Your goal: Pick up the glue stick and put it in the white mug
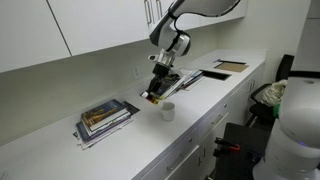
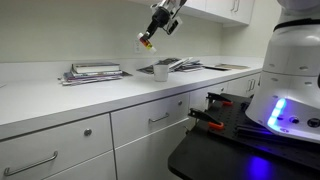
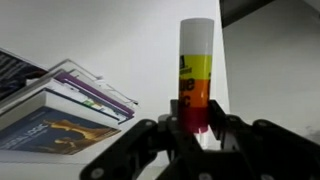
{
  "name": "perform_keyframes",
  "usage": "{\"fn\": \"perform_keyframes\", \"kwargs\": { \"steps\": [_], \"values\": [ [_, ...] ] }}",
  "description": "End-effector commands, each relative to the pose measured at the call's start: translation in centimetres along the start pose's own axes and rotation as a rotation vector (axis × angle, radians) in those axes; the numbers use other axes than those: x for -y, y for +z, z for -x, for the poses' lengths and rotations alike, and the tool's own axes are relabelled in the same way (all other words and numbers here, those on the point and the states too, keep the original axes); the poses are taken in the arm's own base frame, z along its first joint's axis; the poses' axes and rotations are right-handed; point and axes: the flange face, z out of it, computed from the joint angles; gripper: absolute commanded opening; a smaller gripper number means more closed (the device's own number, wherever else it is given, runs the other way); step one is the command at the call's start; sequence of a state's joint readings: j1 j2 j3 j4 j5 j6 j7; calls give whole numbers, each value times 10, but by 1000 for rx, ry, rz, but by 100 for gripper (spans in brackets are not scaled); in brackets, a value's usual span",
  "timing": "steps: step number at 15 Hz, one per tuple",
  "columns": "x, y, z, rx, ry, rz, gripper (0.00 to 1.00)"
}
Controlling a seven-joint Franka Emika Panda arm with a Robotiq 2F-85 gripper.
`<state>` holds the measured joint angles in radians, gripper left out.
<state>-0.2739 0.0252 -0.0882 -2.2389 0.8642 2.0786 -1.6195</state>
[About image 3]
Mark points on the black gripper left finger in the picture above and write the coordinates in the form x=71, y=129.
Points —
x=150, y=150

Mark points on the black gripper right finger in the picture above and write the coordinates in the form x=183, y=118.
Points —
x=266, y=150

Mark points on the glue stick with white cap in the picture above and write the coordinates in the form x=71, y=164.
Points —
x=196, y=73

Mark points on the purple edged book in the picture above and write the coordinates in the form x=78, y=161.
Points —
x=96, y=95

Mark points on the white paper booklets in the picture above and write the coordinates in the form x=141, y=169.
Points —
x=100, y=83

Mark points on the blue book with gold cover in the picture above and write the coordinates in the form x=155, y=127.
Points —
x=56, y=128

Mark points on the thin black book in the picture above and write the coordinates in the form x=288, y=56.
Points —
x=15, y=75

